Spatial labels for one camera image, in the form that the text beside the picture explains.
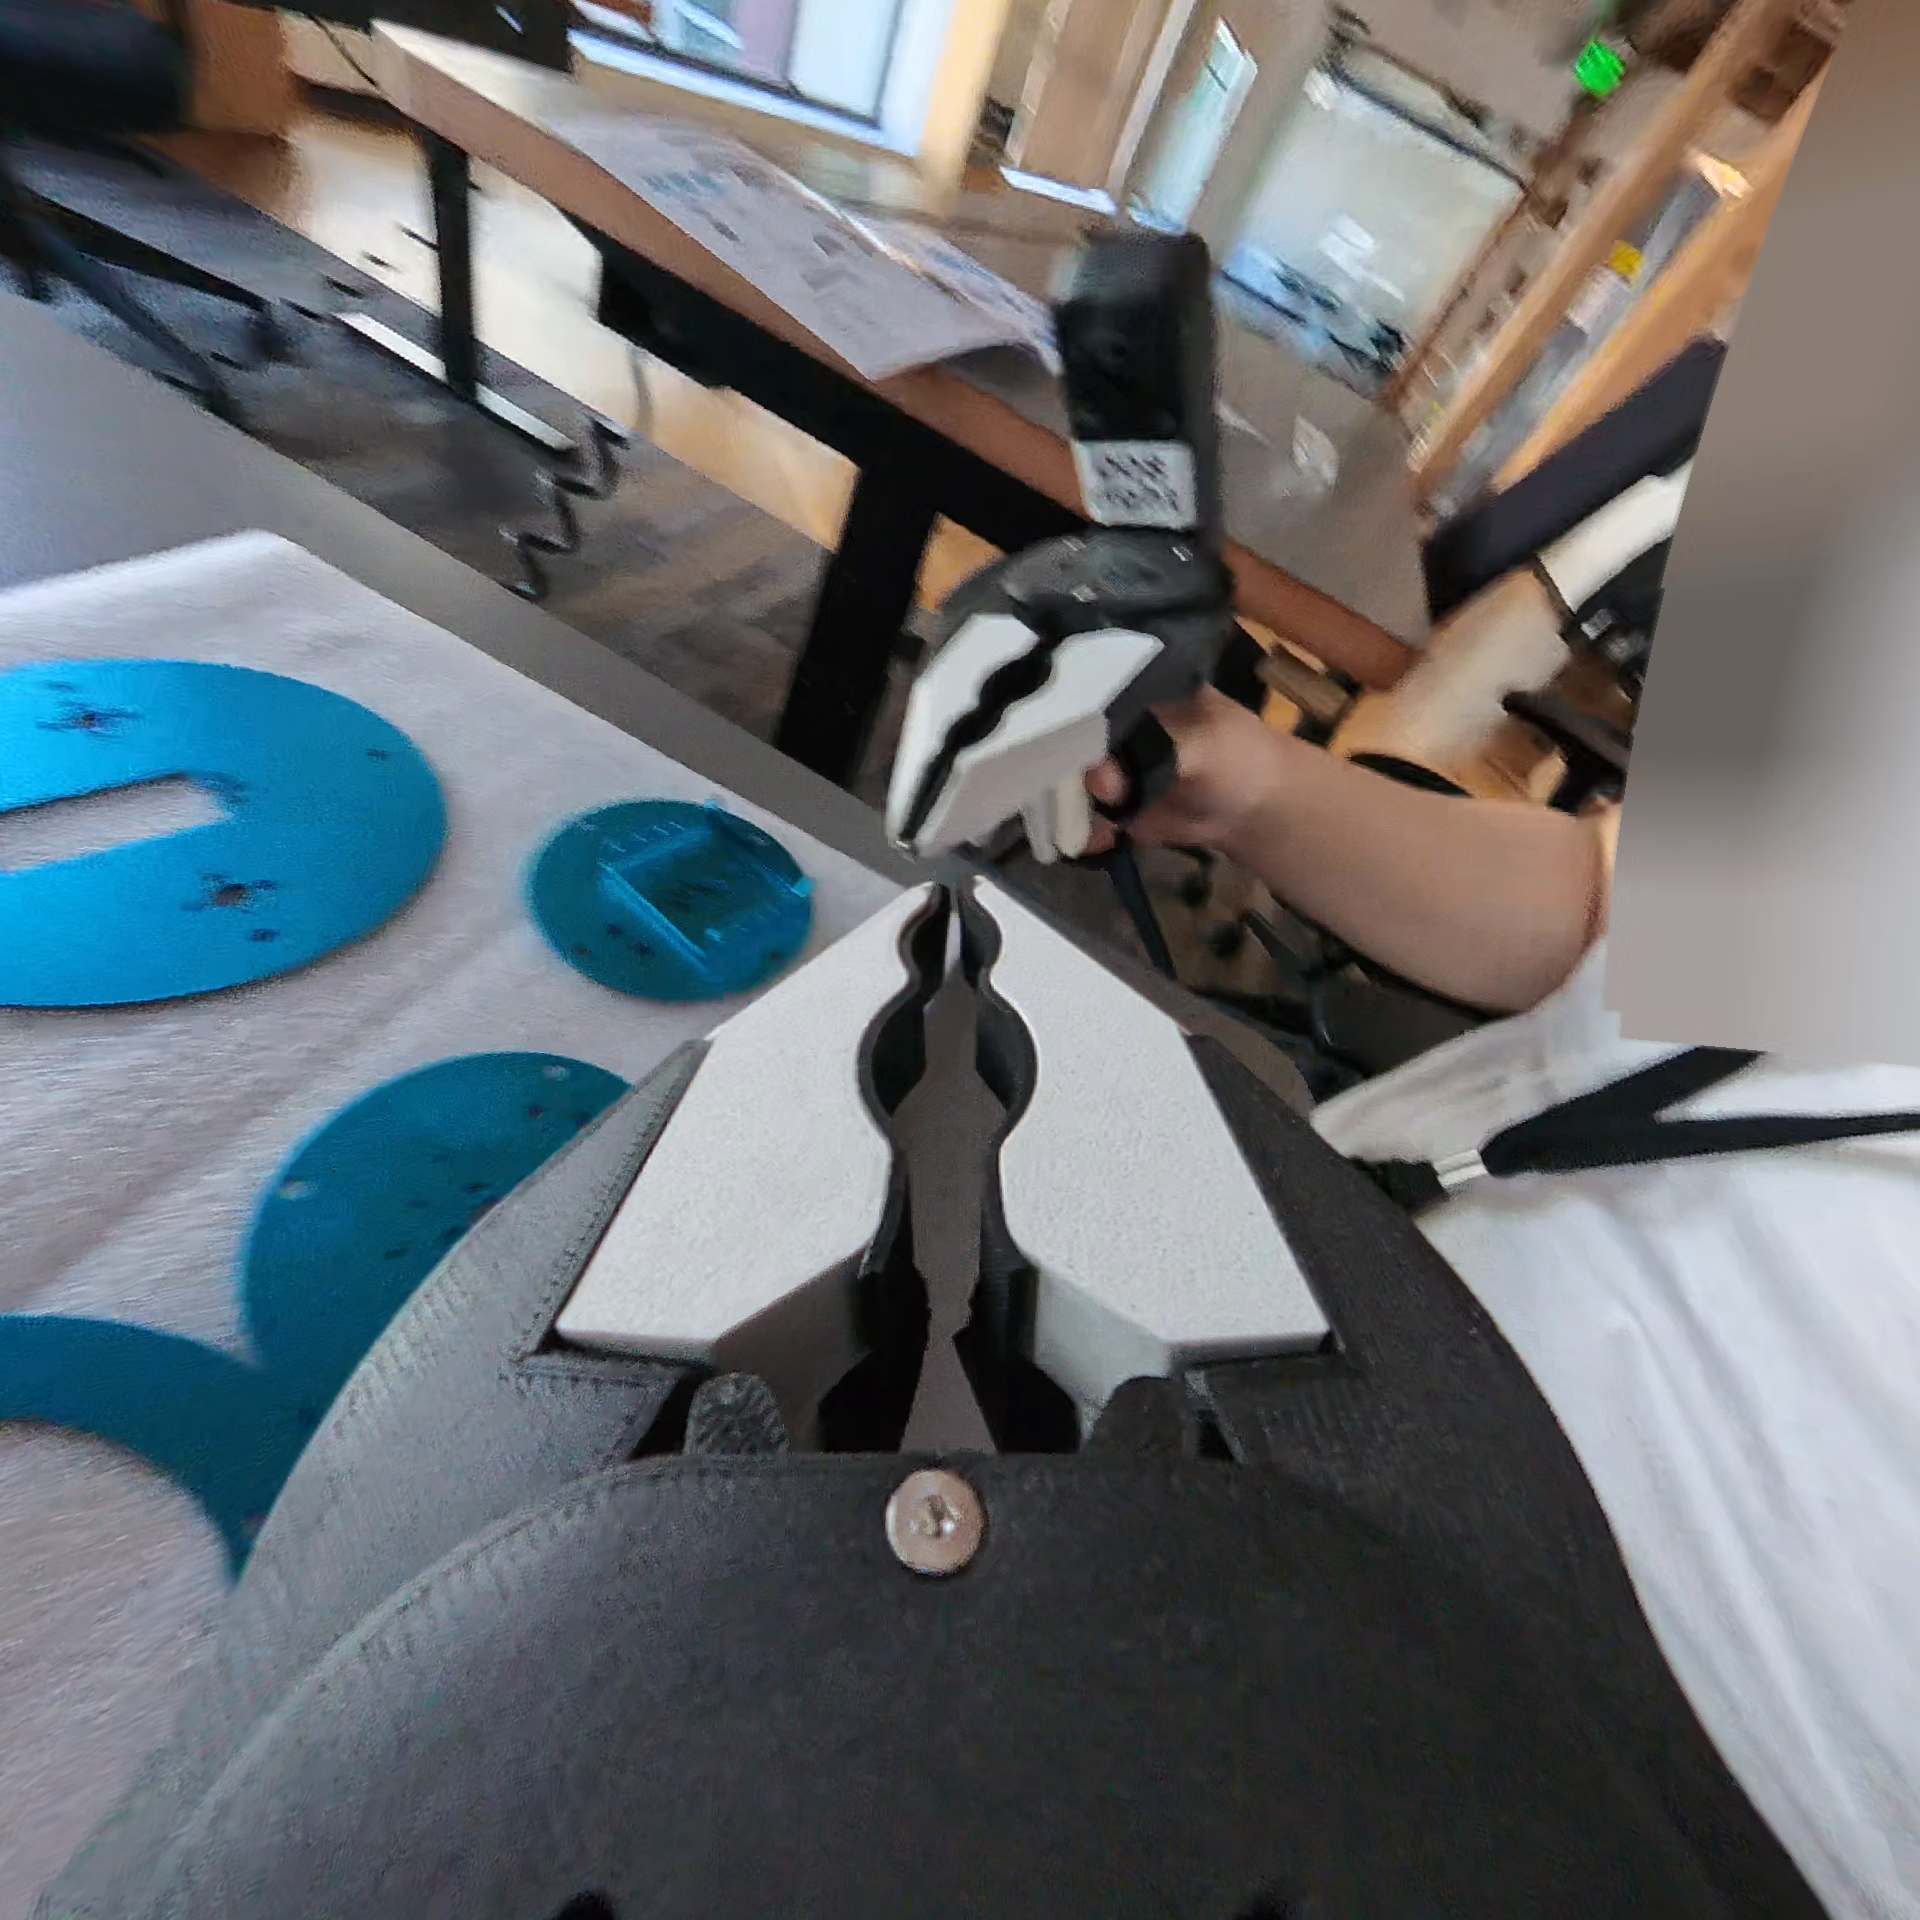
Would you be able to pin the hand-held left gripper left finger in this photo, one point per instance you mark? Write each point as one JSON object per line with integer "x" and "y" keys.
{"x": 721, "y": 1184}

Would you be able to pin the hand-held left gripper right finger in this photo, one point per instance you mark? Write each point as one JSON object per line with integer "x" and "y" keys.
{"x": 1154, "y": 1184}

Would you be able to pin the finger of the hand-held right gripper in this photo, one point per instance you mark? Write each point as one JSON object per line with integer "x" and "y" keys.
{"x": 945, "y": 690}
{"x": 1072, "y": 705}

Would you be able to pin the small blue perforated disc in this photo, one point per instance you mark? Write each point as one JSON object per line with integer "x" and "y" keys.
{"x": 405, "y": 1184}
{"x": 562, "y": 901}

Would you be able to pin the person's right forearm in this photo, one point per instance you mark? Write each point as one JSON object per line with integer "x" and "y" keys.
{"x": 1441, "y": 884}

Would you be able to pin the person's right hand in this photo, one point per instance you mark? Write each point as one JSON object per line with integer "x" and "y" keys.
{"x": 1238, "y": 781}

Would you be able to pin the dark office chair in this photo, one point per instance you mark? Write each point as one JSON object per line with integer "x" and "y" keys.
{"x": 1351, "y": 1004}

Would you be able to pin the printed paper sheet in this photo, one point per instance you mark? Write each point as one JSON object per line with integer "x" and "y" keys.
{"x": 780, "y": 225}

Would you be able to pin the black office chair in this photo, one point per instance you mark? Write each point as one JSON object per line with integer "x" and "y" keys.
{"x": 1574, "y": 481}

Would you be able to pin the large blue slotted disc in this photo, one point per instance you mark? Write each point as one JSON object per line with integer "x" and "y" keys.
{"x": 301, "y": 901}

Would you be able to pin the green exit sign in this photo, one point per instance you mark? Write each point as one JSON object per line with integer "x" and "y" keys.
{"x": 1602, "y": 64}

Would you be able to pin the white foam sheet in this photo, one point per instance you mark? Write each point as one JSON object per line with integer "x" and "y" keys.
{"x": 150, "y": 1140}

